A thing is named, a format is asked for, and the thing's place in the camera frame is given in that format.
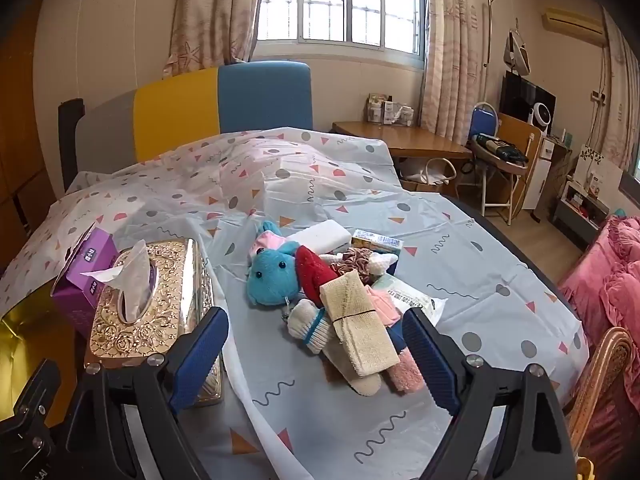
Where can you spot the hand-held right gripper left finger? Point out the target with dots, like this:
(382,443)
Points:
(195,360)

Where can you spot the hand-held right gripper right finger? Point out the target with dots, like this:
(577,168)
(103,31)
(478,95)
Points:
(431,360)

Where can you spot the navy cloth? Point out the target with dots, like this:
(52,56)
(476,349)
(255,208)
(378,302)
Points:
(397,342)

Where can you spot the white plastic packet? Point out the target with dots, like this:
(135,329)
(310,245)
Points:
(417,300)

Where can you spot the pink cloth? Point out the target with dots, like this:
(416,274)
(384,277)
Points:
(386,305)

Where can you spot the beige towel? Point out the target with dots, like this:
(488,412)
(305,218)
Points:
(356,332)

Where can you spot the gold metal tin box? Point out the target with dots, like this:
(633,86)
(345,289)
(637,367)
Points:
(30,345)

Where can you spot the blue plush toy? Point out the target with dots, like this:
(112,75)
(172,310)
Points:
(272,277)

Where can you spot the white sock bundle blue band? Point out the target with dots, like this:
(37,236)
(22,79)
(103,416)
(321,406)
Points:
(307,326)

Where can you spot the red plush toy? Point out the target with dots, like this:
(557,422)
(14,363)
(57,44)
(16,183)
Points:
(312,272)

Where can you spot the pink fuzzy sock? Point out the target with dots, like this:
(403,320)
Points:
(406,376)

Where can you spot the cream sock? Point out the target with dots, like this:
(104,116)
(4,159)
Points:
(367,386)

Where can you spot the ornate gold tissue box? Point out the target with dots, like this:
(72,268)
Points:
(172,280)

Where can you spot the brown ruffled cloth doll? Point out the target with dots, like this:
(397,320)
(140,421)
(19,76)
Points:
(357,260)

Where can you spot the yellow and blue carton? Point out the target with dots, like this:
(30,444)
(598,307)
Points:
(376,241)

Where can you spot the purple tissue box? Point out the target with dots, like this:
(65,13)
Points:
(75,302)

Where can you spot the white foam block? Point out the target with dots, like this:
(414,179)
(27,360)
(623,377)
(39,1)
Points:
(320,236)

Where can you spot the carved wooden chair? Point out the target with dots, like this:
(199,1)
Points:
(600,375)

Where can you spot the white tote bag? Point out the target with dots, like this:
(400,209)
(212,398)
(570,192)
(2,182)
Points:
(430,170)

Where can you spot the pink ruffled bedding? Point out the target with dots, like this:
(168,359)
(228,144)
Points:
(610,270)

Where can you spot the printed plastic table cover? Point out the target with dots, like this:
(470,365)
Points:
(300,185)

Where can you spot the low grey shelf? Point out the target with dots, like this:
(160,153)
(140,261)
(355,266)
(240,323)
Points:
(575,210)

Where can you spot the white cabinet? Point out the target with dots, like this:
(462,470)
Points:
(542,175)

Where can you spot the black device on chair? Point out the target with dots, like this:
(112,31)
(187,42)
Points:
(500,147)

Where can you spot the wooden desk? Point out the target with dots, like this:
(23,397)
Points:
(400,137)

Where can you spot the wooden board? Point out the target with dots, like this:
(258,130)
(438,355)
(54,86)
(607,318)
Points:
(525,145)

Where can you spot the blue folding chair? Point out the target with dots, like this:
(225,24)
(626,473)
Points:
(482,120)

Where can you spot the leaf print paper bag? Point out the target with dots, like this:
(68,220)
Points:
(595,170)

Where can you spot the black rolled mat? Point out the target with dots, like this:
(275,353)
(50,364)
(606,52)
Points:
(70,140)

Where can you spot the small boxes on desk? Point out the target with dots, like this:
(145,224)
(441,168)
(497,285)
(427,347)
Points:
(390,110)

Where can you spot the white round fan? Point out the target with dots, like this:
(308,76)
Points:
(541,116)

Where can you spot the black television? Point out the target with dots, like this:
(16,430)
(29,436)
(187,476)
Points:
(520,95)

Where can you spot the wooden wardrobe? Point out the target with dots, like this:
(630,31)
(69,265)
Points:
(20,135)

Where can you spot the pink patterned curtain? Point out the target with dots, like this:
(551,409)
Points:
(215,15)
(622,100)
(452,50)

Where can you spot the hanging bags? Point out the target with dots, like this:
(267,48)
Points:
(517,55)

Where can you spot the metal pole stand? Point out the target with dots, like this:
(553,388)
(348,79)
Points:
(486,45)

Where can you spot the air conditioner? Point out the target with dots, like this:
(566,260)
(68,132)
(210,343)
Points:
(575,25)

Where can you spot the window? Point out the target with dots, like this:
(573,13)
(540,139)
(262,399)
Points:
(345,0)

